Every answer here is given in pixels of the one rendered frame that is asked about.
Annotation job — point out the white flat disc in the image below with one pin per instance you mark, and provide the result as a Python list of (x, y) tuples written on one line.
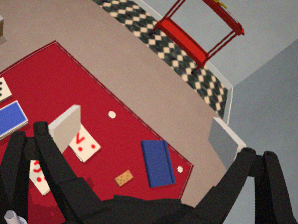
[(111, 114), (179, 169)]

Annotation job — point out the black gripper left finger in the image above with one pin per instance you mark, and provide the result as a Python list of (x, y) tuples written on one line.
[(72, 194)]

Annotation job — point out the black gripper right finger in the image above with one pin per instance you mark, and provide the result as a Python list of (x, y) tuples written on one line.
[(272, 202)]

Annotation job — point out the blue book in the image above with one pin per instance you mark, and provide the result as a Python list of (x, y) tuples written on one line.
[(157, 163)]

